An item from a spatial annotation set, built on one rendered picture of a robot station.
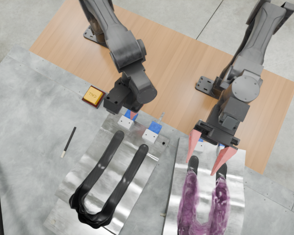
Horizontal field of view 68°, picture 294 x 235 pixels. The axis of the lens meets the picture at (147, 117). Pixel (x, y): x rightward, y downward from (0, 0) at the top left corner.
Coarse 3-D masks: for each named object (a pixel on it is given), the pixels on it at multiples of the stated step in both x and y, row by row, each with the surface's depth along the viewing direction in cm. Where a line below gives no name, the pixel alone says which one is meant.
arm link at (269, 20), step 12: (264, 0) 57; (252, 12) 62; (264, 12) 57; (276, 12) 56; (288, 12) 57; (264, 24) 56; (276, 24) 56; (252, 36) 55; (264, 36) 55; (252, 48) 54; (264, 48) 54; (240, 60) 53; (252, 60) 53; (240, 72) 53
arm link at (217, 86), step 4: (252, 20) 65; (252, 24) 65; (248, 28) 67; (252, 28) 68; (248, 32) 68; (244, 36) 70; (248, 36) 68; (244, 40) 70; (240, 44) 73; (244, 44) 71; (240, 48) 72; (236, 52) 75; (236, 56) 74; (232, 60) 76; (228, 64) 80; (224, 68) 82; (228, 68) 78; (224, 72) 80; (220, 76) 81; (220, 80) 81; (216, 84) 83; (216, 88) 85; (220, 88) 84
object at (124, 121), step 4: (128, 112) 85; (124, 116) 83; (128, 116) 85; (136, 116) 86; (120, 120) 83; (124, 120) 83; (128, 120) 83; (132, 120) 83; (120, 124) 83; (124, 124) 82; (128, 124) 82; (132, 124) 84; (128, 128) 82
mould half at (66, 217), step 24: (96, 144) 84; (120, 144) 84; (72, 168) 79; (120, 168) 82; (144, 168) 81; (72, 192) 75; (96, 192) 76; (48, 216) 80; (72, 216) 80; (120, 216) 73
